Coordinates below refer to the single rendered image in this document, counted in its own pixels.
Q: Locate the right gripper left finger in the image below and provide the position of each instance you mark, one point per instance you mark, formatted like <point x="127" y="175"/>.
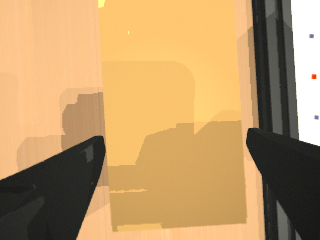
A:
<point x="49" y="200"/>

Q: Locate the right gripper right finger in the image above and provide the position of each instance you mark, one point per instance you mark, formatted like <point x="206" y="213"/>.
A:
<point x="291" y="169"/>

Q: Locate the tan cardboard box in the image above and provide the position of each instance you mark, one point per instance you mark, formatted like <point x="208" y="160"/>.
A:
<point x="172" y="114"/>

